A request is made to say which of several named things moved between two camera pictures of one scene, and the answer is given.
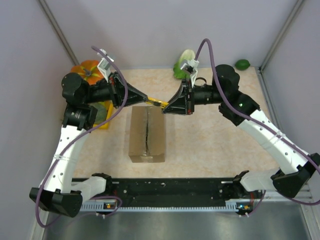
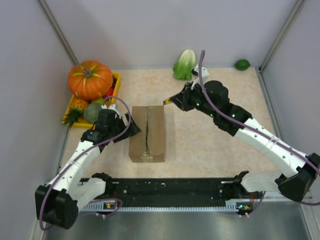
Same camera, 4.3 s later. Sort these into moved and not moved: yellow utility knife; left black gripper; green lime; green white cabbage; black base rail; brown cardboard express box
Moved: yellow utility knife; left black gripper
Not moved: green lime; green white cabbage; brown cardboard express box; black base rail
